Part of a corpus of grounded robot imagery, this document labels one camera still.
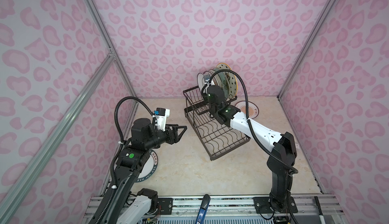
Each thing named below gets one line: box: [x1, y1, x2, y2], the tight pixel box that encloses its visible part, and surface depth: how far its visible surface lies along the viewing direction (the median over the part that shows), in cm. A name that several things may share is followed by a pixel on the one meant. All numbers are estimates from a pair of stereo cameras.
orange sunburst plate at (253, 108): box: [234, 100, 260, 120], surface depth 116 cm
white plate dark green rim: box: [136, 149, 159, 183], surface depth 86 cm
